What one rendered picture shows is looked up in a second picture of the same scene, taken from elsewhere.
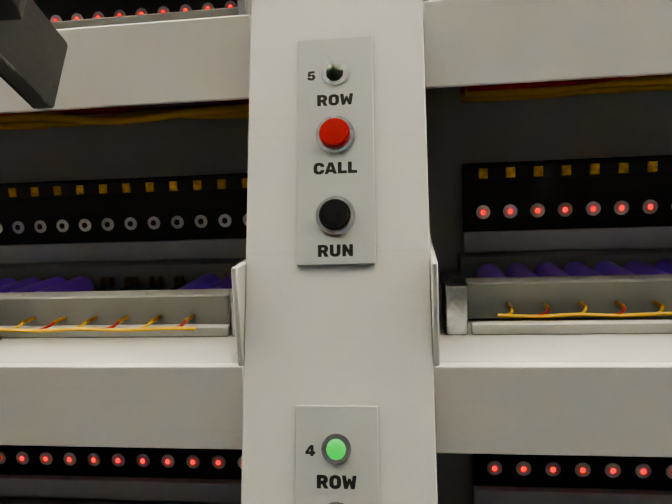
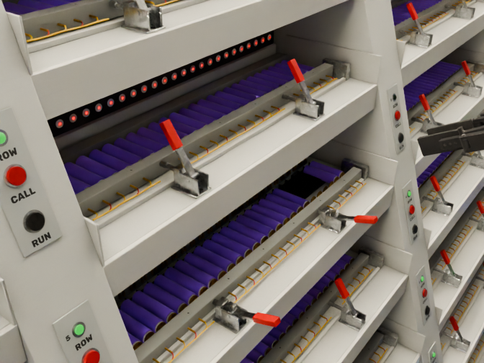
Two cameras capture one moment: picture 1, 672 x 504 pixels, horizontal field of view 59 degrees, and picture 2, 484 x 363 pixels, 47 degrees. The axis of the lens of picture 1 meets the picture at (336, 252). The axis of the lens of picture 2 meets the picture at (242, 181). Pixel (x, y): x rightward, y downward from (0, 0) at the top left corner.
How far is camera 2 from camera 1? 1.04 m
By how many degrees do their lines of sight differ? 60
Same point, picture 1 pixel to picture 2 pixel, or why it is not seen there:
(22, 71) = not seen: hidden behind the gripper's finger
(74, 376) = (372, 209)
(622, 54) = (419, 71)
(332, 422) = (407, 188)
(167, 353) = (372, 192)
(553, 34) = (413, 70)
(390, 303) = (408, 154)
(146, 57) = (359, 106)
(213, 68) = (369, 103)
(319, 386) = (403, 181)
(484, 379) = (418, 163)
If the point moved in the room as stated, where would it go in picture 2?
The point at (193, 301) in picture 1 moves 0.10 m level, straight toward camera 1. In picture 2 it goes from (356, 176) to (413, 169)
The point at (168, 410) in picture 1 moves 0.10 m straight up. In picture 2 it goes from (382, 206) to (374, 154)
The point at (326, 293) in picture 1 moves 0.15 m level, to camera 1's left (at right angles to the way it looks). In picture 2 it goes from (400, 158) to (374, 193)
